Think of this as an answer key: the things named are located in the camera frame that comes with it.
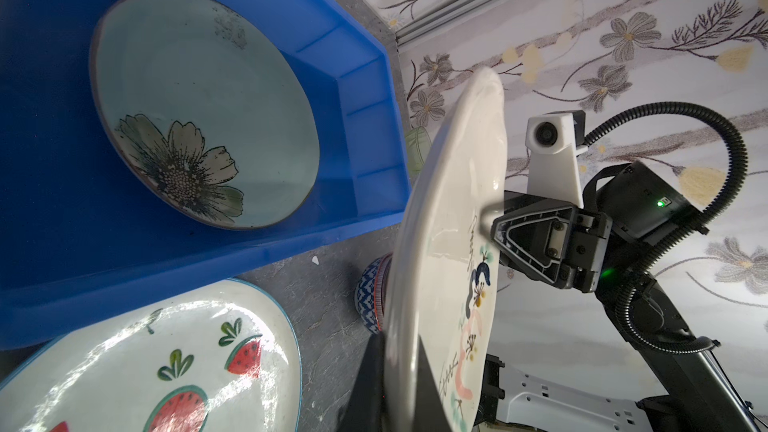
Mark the white watermelon plate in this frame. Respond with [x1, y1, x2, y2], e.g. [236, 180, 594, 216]
[1, 279, 302, 431]

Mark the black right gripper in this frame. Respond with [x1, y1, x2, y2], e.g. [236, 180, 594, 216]
[476, 192, 696, 293]

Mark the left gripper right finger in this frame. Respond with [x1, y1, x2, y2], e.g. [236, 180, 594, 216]
[413, 339, 451, 432]

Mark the cream painted plate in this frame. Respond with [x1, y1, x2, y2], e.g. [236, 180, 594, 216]
[383, 68, 507, 431]

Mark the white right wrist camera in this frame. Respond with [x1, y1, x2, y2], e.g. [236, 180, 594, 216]
[525, 110, 587, 208]

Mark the blue plastic bin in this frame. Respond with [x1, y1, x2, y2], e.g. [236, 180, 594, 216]
[1, 0, 410, 350]

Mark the blue patterned bowl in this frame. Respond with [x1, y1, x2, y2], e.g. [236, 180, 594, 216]
[354, 252, 393, 335]

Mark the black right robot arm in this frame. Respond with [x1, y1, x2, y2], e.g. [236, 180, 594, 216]
[489, 110, 767, 426]

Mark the green floral plate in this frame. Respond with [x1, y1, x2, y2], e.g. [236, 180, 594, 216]
[89, 0, 320, 230]

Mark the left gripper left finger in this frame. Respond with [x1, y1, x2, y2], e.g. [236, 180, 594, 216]
[338, 334, 385, 432]

